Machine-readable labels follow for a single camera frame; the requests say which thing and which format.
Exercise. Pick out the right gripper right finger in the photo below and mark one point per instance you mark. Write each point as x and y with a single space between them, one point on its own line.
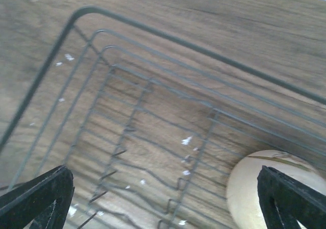
287 203

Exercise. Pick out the cream ceramic bowl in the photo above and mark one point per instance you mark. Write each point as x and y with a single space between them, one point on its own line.
241 191

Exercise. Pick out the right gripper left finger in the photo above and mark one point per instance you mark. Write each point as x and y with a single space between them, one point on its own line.
42 202

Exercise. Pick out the grey wire dish rack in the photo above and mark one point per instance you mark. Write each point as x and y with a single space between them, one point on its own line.
151 125

